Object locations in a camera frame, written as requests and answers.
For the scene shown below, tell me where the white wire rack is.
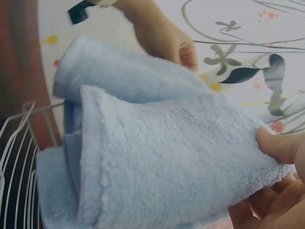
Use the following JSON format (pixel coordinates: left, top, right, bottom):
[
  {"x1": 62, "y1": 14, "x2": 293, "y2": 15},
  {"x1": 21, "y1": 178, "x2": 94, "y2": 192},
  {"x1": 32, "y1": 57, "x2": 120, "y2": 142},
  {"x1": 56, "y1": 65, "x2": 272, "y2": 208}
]
[{"x1": 0, "y1": 101, "x2": 66, "y2": 229}]

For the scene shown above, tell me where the light blue fluffy towel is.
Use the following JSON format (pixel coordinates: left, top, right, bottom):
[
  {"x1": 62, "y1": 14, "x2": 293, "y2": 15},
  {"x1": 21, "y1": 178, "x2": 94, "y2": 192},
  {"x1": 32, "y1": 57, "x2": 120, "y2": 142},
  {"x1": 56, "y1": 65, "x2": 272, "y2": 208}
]
[
  {"x1": 52, "y1": 35, "x2": 297, "y2": 229},
  {"x1": 36, "y1": 147, "x2": 81, "y2": 225}
]

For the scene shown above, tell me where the person's left hand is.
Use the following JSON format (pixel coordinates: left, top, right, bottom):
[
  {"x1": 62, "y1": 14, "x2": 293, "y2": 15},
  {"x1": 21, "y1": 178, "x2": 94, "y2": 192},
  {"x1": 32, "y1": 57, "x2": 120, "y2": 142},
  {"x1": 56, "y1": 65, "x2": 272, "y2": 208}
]
[{"x1": 115, "y1": 0, "x2": 199, "y2": 72}]

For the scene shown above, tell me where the black wrist band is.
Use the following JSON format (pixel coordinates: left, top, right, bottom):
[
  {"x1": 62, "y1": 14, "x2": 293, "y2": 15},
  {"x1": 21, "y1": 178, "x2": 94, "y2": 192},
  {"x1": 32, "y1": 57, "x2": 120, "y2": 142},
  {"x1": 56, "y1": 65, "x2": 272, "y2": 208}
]
[{"x1": 67, "y1": 0, "x2": 118, "y2": 26}]

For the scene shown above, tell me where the person's right hand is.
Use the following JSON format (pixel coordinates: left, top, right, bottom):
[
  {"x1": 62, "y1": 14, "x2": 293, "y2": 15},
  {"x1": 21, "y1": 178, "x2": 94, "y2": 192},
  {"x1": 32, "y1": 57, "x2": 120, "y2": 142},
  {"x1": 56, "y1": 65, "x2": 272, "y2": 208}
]
[{"x1": 228, "y1": 125, "x2": 305, "y2": 229}]

